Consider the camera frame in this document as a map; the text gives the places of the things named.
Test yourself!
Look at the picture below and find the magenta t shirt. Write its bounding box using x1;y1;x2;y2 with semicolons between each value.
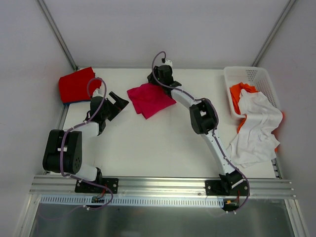
127;83;176;119

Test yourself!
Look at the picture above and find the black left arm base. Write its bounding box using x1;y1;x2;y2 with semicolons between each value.
75;177;119;194

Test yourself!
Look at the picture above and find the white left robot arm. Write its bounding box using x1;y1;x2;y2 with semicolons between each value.
42;91;129;193

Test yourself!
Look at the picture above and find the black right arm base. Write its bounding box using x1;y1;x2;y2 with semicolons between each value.
204;180;250;196

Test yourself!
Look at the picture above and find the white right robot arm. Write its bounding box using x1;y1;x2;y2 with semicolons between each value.
147;64;244;196

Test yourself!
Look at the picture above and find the folded red t shirt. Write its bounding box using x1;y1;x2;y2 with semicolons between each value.
58;67;101;101

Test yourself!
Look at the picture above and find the orange t shirt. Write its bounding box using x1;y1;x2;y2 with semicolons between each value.
229;82;260;131

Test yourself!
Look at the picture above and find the white perforated plastic basket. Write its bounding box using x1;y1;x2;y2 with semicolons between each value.
224;66;282;120

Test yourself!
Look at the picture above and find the white t shirt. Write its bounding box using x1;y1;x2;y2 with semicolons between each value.
228;89;283;168

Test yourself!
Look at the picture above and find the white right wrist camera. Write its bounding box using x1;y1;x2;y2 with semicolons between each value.
164;59;173;67

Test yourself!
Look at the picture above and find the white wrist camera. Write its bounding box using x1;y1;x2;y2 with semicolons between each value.
164;59;173;67
92;88;104;97

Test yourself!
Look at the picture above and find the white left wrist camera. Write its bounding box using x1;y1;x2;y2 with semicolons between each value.
92;88;104;97

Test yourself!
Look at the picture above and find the white slotted cable duct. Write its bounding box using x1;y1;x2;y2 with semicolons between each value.
40;195;224;208

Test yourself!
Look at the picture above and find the aluminium mounting rail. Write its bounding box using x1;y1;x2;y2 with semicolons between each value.
29;175;297;199

